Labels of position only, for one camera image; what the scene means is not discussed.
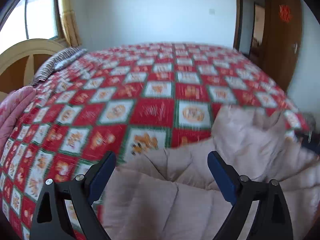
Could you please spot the pink folded quilt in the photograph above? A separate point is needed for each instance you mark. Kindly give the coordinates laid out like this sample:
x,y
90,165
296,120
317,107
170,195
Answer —
x,y
12,107

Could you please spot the window with frame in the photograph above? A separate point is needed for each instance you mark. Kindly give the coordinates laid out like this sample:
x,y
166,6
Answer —
x,y
31,19

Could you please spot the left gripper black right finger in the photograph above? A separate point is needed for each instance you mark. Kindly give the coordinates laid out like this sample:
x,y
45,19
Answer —
x,y
272,218

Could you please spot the white wall switch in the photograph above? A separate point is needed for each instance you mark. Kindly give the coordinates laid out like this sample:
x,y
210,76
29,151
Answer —
x,y
212,11

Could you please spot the cream and brown headboard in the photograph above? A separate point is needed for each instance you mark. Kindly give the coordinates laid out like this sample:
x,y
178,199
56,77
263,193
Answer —
x,y
21,61

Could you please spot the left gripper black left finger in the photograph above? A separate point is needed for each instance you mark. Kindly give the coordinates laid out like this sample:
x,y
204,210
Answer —
x,y
50,218

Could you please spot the yellow curtain right of window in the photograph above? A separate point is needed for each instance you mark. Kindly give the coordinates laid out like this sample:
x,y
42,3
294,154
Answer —
x,y
68,23

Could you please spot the striped grey pillow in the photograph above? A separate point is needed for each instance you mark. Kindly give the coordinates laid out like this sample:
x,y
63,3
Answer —
x,y
57,62

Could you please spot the red double happiness decal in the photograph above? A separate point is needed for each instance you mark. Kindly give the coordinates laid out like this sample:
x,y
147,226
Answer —
x,y
285,13

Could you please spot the brown wooden door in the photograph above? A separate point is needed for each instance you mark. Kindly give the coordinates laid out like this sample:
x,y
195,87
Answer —
x,y
277,58

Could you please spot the grey cloth on floor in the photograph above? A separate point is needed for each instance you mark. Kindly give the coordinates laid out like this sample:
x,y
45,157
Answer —
x,y
310,120

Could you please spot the silver door handle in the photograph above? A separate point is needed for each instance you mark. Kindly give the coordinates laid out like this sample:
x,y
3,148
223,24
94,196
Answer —
x,y
295,48

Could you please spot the red patchwork bear bedspread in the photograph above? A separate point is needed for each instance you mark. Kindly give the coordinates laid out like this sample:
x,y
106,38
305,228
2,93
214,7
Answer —
x,y
129,100

